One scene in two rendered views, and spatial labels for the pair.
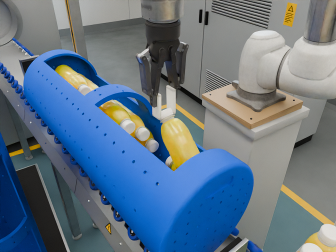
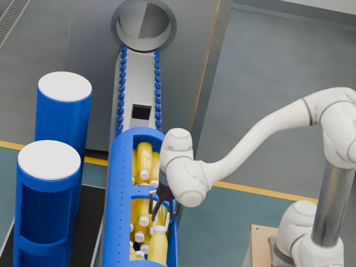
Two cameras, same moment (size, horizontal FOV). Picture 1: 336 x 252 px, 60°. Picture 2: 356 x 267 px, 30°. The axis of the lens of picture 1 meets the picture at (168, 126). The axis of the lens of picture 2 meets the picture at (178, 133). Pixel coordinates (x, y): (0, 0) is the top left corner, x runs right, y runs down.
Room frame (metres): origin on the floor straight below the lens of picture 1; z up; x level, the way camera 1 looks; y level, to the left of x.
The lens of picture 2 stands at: (-0.96, -0.88, 2.95)
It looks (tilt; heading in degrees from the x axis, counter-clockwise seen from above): 35 degrees down; 29
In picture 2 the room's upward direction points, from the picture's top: 12 degrees clockwise
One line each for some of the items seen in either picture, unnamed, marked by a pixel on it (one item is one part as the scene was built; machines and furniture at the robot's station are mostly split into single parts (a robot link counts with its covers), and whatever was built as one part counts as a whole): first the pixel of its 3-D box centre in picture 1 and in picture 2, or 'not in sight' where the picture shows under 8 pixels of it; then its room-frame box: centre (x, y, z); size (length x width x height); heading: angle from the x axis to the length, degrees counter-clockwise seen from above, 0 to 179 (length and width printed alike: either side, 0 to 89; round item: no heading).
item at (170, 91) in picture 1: (171, 99); (167, 222); (0.65, -0.01, 1.26); 0.03 x 0.01 x 0.07; 38
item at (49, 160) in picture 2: not in sight; (49, 159); (0.79, 0.73, 1.03); 0.28 x 0.28 x 0.01
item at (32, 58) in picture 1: (33, 72); (140, 116); (1.41, 0.70, 1.00); 0.10 x 0.04 x 0.15; 128
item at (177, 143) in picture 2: not in sight; (177, 152); (0.62, 0.00, 1.60); 0.13 x 0.11 x 0.16; 49
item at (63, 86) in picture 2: not in sight; (64, 86); (1.28, 1.11, 1.03); 0.28 x 0.28 x 0.01
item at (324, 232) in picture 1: (330, 234); not in sight; (0.38, -0.34, 1.09); 0.04 x 0.04 x 0.02
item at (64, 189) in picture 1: (68, 202); not in sight; (1.15, 0.58, 0.31); 0.06 x 0.06 x 0.63; 38
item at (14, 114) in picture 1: (18, 127); not in sight; (1.92, 1.19, 0.31); 0.06 x 0.06 x 0.63; 38
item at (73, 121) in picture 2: not in sight; (59, 152); (1.28, 1.11, 0.59); 0.28 x 0.28 x 0.88
